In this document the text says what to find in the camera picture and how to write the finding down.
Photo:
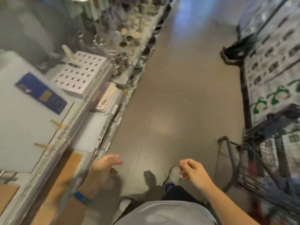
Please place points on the person's left hand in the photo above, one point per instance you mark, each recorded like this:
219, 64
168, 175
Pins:
103, 168

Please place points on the person's right hand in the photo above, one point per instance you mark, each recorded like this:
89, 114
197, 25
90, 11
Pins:
198, 173

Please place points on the grey metal display shelf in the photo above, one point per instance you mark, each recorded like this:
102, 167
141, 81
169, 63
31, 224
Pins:
54, 152

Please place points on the person's right forearm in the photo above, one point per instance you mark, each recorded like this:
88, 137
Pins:
229, 208

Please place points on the white right shoe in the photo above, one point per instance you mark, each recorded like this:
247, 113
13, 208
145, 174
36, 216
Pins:
173, 175

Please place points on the white shoe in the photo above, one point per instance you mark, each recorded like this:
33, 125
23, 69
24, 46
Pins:
124, 205
173, 175

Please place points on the black shorts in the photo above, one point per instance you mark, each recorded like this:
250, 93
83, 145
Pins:
180, 193

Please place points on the blue right sock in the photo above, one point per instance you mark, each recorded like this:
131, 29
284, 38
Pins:
168, 186

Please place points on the blue wristband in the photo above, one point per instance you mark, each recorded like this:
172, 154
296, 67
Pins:
82, 198

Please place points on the white left shoe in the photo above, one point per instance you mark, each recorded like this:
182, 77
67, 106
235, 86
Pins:
124, 205

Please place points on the white shirt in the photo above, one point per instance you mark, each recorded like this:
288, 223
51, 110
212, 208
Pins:
164, 214

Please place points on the stack of white trays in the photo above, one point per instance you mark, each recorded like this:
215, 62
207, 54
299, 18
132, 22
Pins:
107, 100

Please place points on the white cutting board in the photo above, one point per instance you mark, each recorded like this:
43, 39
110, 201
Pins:
21, 128

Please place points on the white perforated board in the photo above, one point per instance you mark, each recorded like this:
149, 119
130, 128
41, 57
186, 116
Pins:
79, 72

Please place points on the cluster of clear glass bowls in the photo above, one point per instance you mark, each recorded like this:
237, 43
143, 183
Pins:
122, 63

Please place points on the dark cardboard box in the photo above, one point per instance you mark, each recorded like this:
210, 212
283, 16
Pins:
236, 50

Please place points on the stack of green swirl cartons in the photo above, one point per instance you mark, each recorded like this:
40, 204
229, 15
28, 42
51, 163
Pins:
274, 67

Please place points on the row of dark pans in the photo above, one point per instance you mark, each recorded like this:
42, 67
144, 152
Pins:
150, 42

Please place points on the cluster of small glass jars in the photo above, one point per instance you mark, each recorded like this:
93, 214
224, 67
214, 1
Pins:
133, 30

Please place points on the row of mint carded utensils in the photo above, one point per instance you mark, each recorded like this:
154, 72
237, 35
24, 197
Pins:
98, 6

